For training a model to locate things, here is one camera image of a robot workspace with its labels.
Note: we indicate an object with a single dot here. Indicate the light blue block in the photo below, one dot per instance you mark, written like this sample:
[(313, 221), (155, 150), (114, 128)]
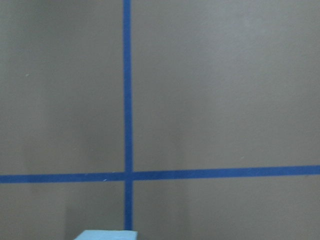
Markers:
[(107, 235)]

